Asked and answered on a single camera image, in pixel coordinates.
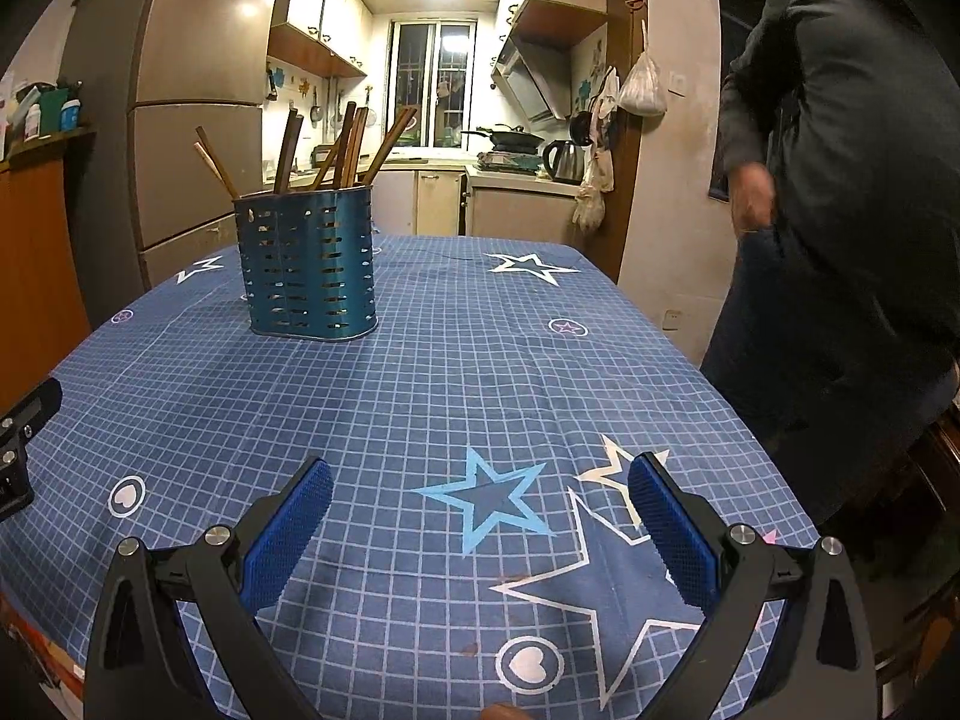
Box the beige kitchen base cabinets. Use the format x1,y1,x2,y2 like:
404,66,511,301
262,161,593,248

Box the white plastic bag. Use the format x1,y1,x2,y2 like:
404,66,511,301
619,19,668,119

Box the blue star checked tablecloth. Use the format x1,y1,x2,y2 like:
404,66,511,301
0,232,822,720

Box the black wok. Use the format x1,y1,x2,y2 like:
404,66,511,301
461,126,545,153

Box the brown refrigerator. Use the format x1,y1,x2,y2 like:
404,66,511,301
60,0,301,293

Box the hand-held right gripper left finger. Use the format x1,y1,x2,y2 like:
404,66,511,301
85,456,335,720

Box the steel range hood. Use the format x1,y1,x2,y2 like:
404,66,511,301
491,34,575,125

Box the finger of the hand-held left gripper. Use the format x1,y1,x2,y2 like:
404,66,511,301
0,377,63,442
0,431,37,520

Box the flower wall sticker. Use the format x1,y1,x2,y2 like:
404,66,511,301
576,34,610,117

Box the beige wall cabinet row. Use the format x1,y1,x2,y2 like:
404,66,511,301
268,0,374,78

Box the orange wooden cabinet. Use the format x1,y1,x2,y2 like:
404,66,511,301
0,131,98,398

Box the cardboard box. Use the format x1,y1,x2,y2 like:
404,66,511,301
0,592,85,713

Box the beige hanging cloth bag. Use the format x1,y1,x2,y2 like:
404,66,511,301
572,66,623,233

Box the steel electric kettle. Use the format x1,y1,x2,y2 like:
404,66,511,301
541,139,586,186

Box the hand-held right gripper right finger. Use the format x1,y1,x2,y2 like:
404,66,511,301
628,452,878,720

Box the group of wooden chopsticks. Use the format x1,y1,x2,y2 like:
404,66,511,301
193,101,419,200

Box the barred kitchen window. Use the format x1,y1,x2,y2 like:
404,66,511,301
388,15,479,149

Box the blue metal utensil holder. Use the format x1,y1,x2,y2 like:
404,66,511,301
232,186,378,338

